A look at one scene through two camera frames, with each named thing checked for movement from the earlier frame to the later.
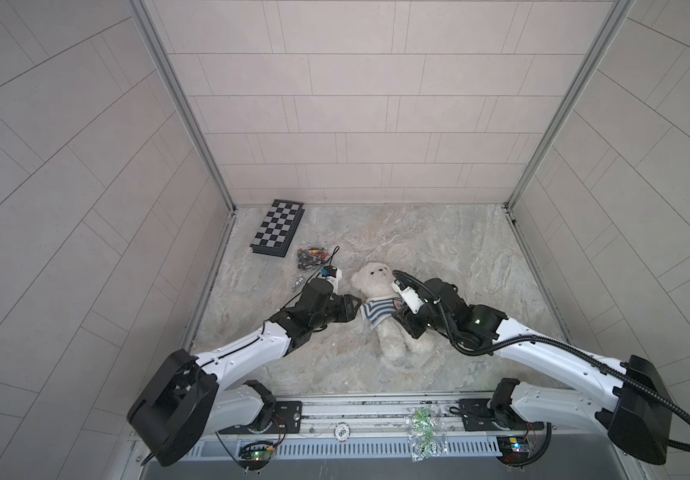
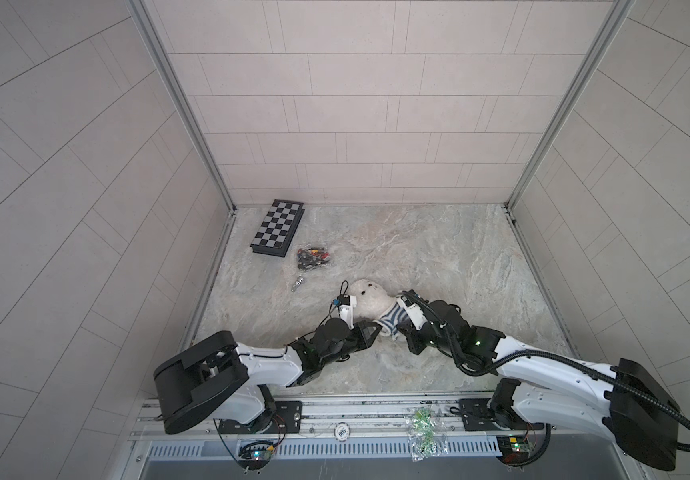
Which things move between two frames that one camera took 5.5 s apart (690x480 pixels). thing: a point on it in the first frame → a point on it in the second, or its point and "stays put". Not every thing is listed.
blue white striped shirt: [378, 309] → [390, 320]
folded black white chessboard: [277, 228] stays put
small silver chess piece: [297, 282] stays put
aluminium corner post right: [618, 12] stays put
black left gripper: [343, 306] → [361, 342]
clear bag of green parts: [427, 432] stays put
